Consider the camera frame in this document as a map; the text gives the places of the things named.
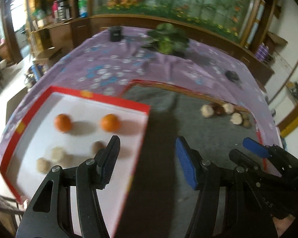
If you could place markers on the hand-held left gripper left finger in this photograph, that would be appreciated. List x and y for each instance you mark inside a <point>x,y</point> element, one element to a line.
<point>109,161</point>

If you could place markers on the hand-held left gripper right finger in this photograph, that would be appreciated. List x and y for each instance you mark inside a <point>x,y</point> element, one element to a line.
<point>186,161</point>

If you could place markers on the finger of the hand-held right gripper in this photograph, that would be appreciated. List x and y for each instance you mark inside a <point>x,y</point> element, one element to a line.
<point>257,148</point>
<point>245,161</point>

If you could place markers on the pale beige walnut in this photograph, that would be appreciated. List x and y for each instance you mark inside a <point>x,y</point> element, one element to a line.
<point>58,155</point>
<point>228,108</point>
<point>207,110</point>
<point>43,164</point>
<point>236,118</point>

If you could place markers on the orange mandarin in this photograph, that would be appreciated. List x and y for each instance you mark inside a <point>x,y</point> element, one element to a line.
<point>110,122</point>
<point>62,122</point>

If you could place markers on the red shallow cardboard box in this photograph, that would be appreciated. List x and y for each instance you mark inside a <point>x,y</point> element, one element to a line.
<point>77,109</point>

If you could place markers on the grey felt mat red trim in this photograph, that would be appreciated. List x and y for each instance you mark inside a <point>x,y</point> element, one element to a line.
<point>213,141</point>

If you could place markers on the dark bag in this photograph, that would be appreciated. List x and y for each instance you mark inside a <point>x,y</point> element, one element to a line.
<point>296,90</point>

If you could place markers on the small black pouch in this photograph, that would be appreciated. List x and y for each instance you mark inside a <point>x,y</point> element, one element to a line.
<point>232,76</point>

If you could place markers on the purple floral bedsheet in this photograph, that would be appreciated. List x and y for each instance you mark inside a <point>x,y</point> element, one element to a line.
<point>101,62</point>

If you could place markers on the brown cardboard box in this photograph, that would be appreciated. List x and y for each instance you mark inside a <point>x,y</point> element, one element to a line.
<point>277,39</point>

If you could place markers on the wooden chair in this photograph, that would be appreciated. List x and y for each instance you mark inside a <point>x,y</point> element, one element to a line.
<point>5,203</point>

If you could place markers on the green leafy potted plant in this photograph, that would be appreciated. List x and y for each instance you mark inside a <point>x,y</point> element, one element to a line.
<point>167,38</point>

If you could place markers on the rolled poster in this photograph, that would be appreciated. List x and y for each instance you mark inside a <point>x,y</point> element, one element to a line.
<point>256,22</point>

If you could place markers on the black cylindrical cup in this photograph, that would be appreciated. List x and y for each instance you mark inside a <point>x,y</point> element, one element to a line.
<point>116,34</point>

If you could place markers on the wooden bed headboard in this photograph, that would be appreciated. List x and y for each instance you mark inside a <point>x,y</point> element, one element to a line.
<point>129,19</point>

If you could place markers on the woven basket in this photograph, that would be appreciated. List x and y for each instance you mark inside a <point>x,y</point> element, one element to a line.
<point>5,53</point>

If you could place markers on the green and blue plastic bottle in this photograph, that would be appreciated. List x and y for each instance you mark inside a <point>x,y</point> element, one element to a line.
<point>83,6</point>

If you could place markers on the floral glass headboard panel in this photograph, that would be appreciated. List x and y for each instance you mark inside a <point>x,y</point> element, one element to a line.
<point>176,2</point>

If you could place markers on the black steel thermos flask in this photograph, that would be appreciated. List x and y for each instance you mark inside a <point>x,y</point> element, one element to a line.
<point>63,8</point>

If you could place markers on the pink water bottle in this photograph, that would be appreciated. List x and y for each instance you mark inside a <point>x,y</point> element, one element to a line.
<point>55,11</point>

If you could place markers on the green plastic bag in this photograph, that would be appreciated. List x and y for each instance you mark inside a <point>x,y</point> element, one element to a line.
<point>38,14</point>

